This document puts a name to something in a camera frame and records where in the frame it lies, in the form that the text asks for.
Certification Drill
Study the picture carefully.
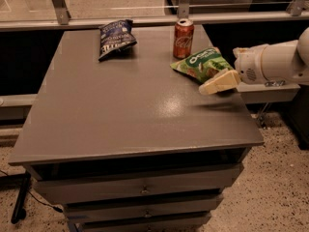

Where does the grey drawer cabinet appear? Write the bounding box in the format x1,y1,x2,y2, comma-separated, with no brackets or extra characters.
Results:
8,24,266,232

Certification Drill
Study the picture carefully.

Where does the metal glass railing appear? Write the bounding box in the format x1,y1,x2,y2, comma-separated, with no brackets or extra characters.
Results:
0,0,309,31

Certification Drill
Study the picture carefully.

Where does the blue chip bag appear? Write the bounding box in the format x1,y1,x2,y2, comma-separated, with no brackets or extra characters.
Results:
98,19,137,62

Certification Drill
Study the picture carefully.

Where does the grey drawer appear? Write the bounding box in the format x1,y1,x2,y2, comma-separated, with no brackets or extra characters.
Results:
34,163,243,204
82,212,211,232
65,194,223,223

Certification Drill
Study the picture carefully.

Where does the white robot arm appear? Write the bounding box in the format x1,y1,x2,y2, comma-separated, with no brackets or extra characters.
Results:
199,28,309,95

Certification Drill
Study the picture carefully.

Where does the top grey drawer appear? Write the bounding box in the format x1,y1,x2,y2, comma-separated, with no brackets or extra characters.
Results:
34,163,243,204

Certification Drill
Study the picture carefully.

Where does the middle grey drawer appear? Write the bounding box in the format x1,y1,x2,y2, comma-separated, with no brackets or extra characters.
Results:
65,194,223,223

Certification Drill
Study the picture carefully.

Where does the black floor cable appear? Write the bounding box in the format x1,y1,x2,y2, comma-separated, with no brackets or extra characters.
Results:
0,169,64,214

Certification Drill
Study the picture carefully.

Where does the orange coke can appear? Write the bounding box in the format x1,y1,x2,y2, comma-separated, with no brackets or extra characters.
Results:
173,18,194,59

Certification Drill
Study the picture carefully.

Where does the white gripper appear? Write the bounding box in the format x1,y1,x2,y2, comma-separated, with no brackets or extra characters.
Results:
199,44,267,95

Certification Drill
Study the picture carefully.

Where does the black stand leg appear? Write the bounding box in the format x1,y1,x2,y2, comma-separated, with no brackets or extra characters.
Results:
11,172,31,224

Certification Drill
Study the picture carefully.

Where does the green rice chip bag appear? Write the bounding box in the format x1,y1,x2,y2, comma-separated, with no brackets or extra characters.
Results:
170,47,233,83

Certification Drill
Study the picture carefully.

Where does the bottom grey drawer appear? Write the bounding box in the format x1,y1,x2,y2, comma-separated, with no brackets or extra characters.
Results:
82,212,211,232

